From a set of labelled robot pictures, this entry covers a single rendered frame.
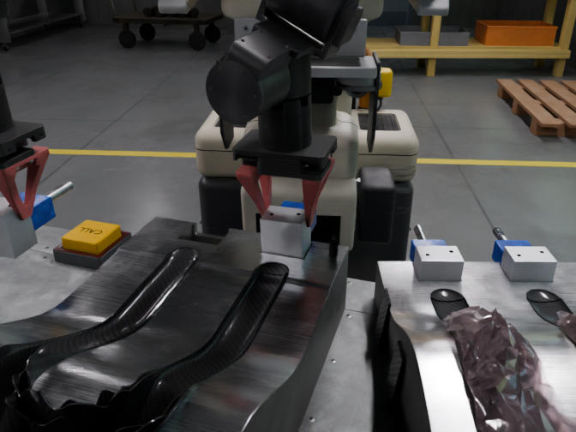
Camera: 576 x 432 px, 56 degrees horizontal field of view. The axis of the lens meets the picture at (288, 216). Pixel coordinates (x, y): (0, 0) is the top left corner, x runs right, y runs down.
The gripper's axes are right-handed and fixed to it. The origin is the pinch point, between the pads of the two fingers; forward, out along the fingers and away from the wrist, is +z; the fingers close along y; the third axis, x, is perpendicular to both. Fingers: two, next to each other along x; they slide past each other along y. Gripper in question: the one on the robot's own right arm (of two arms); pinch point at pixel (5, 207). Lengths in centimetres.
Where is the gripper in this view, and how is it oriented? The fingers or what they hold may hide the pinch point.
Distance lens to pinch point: 67.9
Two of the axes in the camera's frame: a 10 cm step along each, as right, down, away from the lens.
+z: 0.0, 8.8, 4.7
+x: 3.2, -4.4, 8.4
